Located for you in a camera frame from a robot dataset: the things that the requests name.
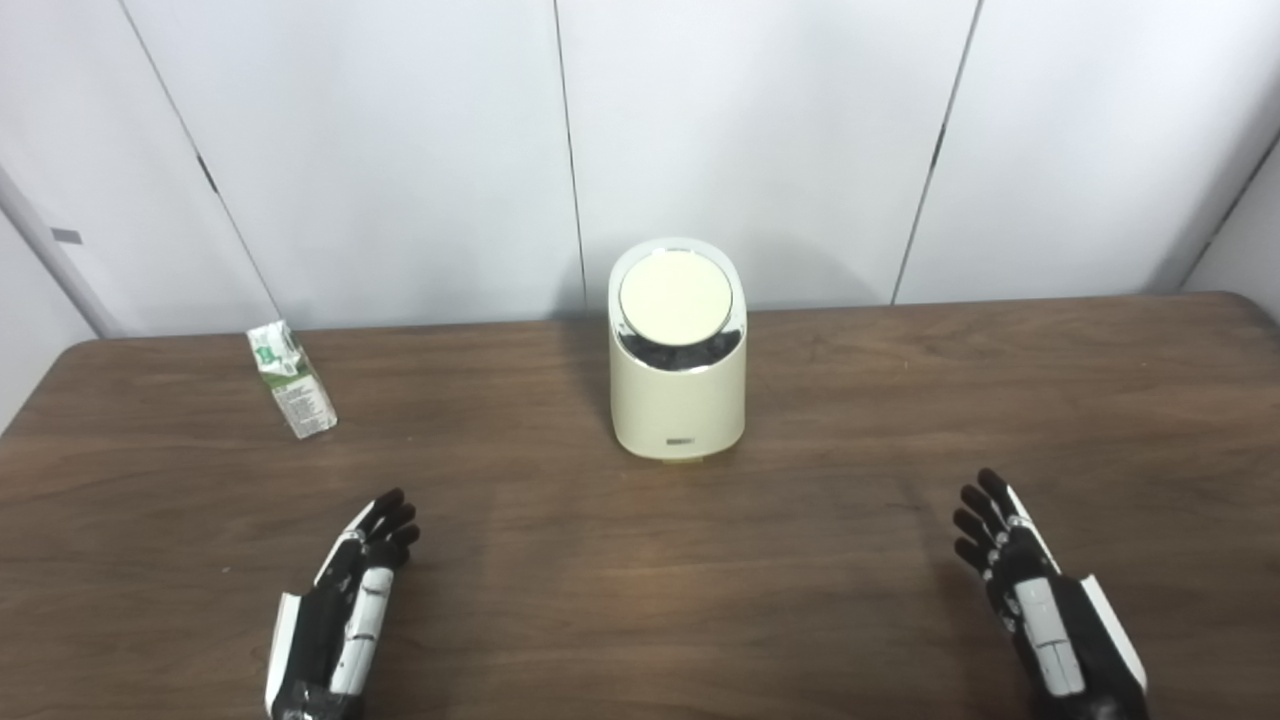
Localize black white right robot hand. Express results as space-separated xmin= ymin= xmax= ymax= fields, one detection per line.
xmin=953 ymin=468 xmax=1149 ymax=720

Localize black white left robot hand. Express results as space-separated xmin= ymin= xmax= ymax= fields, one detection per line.
xmin=265 ymin=488 xmax=421 ymax=720

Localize green white milk carton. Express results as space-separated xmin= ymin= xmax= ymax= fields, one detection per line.
xmin=247 ymin=320 xmax=338 ymax=441

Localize cream round bin lid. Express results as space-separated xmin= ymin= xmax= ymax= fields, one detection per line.
xmin=618 ymin=250 xmax=734 ymax=348

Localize cream-colored round bin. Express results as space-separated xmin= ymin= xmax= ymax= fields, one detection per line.
xmin=608 ymin=238 xmax=748 ymax=464

